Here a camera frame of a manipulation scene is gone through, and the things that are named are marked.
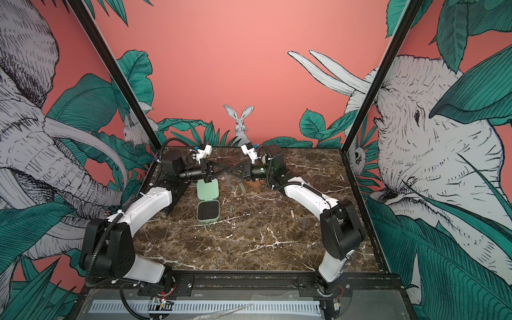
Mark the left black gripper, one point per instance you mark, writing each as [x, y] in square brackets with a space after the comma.
[206, 170]

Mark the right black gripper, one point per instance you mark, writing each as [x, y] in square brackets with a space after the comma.
[248, 171]

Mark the brown clipper case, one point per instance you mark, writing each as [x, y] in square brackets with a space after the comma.
[258, 184]

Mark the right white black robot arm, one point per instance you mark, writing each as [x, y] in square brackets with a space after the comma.
[341, 230]

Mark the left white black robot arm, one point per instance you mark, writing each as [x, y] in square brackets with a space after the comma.
[108, 251]

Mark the mint green clipper case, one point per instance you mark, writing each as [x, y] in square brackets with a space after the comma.
[208, 208]

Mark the white perforated strip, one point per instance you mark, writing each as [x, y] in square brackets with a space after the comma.
[311, 308]

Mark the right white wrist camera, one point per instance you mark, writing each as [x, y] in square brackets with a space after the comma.
[249, 150]

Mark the black aluminium front rail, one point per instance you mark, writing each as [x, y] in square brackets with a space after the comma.
[306, 283]

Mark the left black frame post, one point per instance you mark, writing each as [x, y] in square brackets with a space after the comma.
[85, 18]

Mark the black frame post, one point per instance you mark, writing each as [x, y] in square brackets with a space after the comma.
[85, 18]
[411, 10]

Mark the right black frame post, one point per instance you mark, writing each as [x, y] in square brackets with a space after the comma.
[411, 10]

